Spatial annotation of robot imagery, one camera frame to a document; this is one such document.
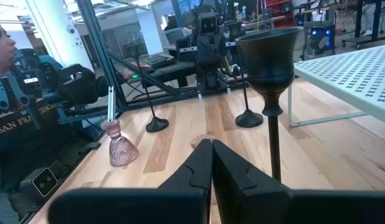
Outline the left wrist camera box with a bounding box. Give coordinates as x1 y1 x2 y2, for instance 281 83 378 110
198 12 220 35

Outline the person's hand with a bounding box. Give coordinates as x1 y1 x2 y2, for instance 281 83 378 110
121 67 136 80

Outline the red tool cabinet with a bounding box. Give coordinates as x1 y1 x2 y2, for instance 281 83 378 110
265 0 295 28

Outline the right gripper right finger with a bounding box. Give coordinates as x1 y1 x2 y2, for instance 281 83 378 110
212 139 385 224

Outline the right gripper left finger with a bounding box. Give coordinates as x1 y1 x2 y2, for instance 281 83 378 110
48 139 213 224

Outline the black metal candlestick holder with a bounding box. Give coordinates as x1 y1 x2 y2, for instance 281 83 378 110
226 21 264 129
129 43 170 134
234 26 305 184

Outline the black aluminium table frame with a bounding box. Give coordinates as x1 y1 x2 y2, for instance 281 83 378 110
19 0 252 224

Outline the silver aluminium profile piece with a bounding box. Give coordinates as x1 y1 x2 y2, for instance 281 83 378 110
106 85 116 123

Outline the pink ribbed glass candle holder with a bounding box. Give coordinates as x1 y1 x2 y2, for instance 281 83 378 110
102 119 140 167
190 133 216 149

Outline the black computer keyboard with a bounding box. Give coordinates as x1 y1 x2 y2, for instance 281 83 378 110
141 53 177 69

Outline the person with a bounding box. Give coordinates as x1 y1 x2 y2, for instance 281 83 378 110
0 15 109 224

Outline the computer tower with blue lights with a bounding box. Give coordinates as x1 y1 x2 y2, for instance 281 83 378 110
310 26 336 52

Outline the table-level camera box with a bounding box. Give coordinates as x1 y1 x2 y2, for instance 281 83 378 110
19 166 59 200

